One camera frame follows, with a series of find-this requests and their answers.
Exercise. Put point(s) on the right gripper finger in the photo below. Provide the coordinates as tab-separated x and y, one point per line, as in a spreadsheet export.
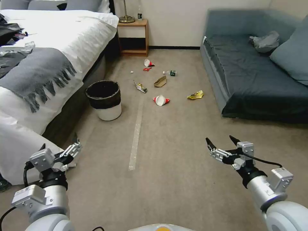
217	153
235	140

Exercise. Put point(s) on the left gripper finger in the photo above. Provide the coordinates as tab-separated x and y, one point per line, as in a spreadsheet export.
73	149
43	146

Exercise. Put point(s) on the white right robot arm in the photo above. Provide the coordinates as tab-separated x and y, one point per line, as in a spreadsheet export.
281	214

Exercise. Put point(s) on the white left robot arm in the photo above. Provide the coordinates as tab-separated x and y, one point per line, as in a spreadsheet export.
45	216

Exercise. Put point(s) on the white trash can black liner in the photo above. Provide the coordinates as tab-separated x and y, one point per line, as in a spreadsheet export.
106	106

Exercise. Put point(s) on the clear tape floor strip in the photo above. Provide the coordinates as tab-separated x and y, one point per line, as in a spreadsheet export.
136	137

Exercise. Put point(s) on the dark shoe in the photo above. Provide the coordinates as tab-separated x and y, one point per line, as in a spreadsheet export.
4	184

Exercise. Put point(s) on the yellow crumpled wrapper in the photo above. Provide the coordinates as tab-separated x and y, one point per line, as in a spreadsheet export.
195	95

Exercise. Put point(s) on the blue-grey sofa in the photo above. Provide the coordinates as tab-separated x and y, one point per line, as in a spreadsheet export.
252	79

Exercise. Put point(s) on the grey fringed throw blanket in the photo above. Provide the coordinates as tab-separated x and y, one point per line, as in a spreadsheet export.
36	69

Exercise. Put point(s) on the large red white paper cup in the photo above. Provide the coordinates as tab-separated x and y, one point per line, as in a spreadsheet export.
160	100

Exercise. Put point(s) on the silver crumpled snack wrapper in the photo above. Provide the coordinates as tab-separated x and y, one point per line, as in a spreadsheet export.
140	87

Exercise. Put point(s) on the brown paper bag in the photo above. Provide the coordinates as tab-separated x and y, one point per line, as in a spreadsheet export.
160	81

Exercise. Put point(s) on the green plastic bottle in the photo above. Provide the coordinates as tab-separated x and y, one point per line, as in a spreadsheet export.
172	73

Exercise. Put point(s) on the black plastic bag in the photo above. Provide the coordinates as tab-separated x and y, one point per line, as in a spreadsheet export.
10	60

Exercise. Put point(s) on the white robot front shell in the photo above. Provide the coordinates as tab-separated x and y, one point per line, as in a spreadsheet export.
161	227

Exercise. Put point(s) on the clear crumpled plastic wrapper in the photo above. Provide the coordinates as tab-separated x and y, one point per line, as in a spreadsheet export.
29	45

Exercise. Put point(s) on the blue sofa cushion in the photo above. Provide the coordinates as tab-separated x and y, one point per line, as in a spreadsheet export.
293	55

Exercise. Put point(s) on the red crumpled wrapper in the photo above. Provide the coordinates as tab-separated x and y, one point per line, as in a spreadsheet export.
147	69

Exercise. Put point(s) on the small red white paper cup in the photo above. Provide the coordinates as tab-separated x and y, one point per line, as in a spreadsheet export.
148	63

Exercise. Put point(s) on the bed with white duvet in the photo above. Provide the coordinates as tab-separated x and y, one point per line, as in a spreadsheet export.
72	33

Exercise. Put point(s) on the black clothing pile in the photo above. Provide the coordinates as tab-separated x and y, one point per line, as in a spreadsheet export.
9	31

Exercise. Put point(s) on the wooden nightstand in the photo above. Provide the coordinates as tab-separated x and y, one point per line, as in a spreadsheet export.
132	26

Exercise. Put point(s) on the brass lamp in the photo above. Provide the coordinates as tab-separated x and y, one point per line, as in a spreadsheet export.
126	18

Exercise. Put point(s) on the grey pillow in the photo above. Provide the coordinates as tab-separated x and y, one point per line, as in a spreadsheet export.
45	4

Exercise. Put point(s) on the small dark drink bottle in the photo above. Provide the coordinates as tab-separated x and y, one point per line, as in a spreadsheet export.
139	15

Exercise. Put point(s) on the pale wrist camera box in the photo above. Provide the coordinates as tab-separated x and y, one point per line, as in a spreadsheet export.
246	149
42	157

